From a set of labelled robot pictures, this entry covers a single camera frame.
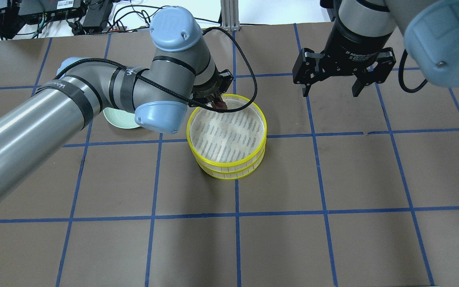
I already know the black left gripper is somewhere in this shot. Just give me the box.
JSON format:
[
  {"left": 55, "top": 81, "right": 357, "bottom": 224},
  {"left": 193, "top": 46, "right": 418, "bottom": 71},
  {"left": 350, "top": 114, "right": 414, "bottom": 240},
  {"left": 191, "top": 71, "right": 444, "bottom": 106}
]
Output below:
[{"left": 192, "top": 69, "right": 234, "bottom": 105}]

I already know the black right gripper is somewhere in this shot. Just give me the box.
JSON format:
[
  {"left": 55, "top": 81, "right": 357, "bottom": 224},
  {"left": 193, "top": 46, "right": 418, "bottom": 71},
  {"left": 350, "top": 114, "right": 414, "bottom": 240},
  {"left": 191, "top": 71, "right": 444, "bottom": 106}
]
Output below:
[{"left": 292, "top": 20, "right": 396, "bottom": 97}]

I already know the brown steamed bun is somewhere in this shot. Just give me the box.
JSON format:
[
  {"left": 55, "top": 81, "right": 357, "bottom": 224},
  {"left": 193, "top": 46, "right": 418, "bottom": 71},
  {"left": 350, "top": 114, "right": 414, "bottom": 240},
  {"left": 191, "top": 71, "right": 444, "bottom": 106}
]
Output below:
[{"left": 212, "top": 100, "right": 228, "bottom": 110}]

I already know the yellow steamer layer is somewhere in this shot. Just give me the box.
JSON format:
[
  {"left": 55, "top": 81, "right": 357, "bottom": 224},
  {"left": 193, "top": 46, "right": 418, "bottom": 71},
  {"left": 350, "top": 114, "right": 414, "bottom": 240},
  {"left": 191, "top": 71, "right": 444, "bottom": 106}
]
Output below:
[
  {"left": 194, "top": 147, "right": 266, "bottom": 180},
  {"left": 186, "top": 103, "right": 267, "bottom": 167}
]

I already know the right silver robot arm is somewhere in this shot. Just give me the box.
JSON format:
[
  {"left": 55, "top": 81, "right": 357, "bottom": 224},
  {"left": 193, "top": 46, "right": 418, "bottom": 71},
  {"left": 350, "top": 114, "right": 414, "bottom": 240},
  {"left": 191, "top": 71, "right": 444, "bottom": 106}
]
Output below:
[{"left": 292, "top": 0, "right": 459, "bottom": 97}]

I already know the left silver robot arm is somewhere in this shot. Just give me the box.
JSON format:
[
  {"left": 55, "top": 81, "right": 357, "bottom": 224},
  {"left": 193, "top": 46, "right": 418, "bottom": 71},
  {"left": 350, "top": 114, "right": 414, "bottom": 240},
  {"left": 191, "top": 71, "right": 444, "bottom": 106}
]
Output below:
[{"left": 0, "top": 6, "right": 233, "bottom": 202}]

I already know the light green plate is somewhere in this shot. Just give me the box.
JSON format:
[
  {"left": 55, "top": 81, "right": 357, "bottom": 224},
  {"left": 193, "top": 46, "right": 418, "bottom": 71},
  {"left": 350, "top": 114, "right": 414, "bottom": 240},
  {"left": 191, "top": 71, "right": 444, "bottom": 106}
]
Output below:
[{"left": 102, "top": 108, "right": 140, "bottom": 129}]

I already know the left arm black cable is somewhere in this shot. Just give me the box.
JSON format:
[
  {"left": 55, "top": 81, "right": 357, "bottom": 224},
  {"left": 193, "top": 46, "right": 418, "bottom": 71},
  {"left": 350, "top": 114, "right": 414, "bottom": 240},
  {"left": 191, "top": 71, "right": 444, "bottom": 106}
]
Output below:
[{"left": 54, "top": 26, "right": 258, "bottom": 113}]

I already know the aluminium frame post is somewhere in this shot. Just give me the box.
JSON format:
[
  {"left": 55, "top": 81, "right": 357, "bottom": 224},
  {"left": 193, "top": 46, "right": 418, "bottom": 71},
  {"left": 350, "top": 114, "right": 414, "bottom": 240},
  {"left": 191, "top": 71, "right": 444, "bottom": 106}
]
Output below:
[{"left": 220, "top": 0, "right": 241, "bottom": 31}]

